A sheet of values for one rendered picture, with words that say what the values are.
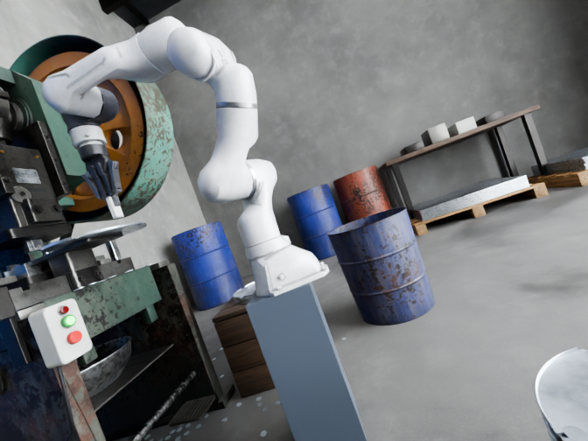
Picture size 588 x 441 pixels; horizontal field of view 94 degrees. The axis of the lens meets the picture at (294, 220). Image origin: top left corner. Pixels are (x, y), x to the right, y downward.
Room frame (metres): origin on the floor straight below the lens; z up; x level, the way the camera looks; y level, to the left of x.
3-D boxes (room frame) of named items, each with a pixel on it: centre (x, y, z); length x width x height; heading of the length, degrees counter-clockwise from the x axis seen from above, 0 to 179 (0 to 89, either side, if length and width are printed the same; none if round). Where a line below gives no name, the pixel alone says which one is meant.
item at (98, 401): (0.95, 0.88, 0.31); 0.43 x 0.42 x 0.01; 168
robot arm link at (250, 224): (0.84, 0.08, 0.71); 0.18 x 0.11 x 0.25; 137
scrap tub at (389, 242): (1.43, -0.35, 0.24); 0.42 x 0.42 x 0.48
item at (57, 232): (0.95, 0.88, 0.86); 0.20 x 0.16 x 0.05; 168
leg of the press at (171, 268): (1.24, 0.96, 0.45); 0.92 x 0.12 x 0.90; 78
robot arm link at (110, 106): (0.87, 0.48, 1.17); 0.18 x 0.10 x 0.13; 69
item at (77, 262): (0.91, 0.70, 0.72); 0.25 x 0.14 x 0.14; 78
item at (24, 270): (0.95, 0.87, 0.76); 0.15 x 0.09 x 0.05; 168
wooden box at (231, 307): (1.29, 0.24, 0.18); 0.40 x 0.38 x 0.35; 85
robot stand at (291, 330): (0.81, 0.11, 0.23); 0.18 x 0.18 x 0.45; 88
